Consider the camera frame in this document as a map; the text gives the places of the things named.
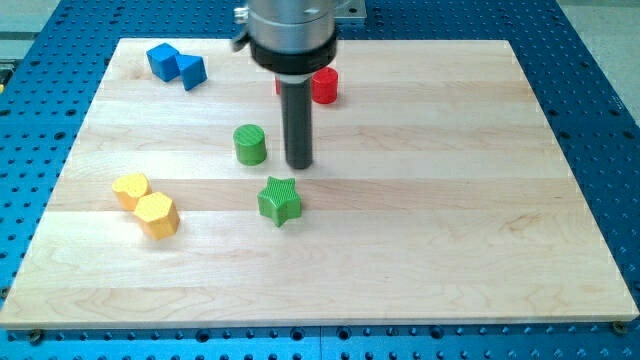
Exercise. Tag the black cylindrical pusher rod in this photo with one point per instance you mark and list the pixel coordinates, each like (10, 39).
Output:
(296, 109)

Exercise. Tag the green cylinder block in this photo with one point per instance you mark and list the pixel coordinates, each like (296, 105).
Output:
(250, 146)

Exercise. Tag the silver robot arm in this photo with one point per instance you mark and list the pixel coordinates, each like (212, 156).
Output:
(293, 39)

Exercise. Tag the red cylinder block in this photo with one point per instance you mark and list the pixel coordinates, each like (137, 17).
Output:
(324, 85)

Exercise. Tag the blue triangular block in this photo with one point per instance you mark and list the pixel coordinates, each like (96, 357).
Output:
(192, 70)

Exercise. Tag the green star block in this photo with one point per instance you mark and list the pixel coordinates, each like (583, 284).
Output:
(279, 201)

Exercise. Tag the blue cube block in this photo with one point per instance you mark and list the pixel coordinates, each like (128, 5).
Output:
(162, 61)

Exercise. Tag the light wooden board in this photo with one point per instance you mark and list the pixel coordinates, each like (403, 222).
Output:
(438, 194)

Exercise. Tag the yellow hexagon block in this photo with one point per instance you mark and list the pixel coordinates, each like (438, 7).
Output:
(157, 215)

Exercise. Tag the yellow heart block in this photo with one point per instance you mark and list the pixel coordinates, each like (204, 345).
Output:
(129, 189)

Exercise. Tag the clear acrylic mounting bracket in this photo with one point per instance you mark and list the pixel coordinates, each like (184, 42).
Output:
(350, 11)

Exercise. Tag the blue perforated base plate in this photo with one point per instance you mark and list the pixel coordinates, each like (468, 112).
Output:
(577, 54)

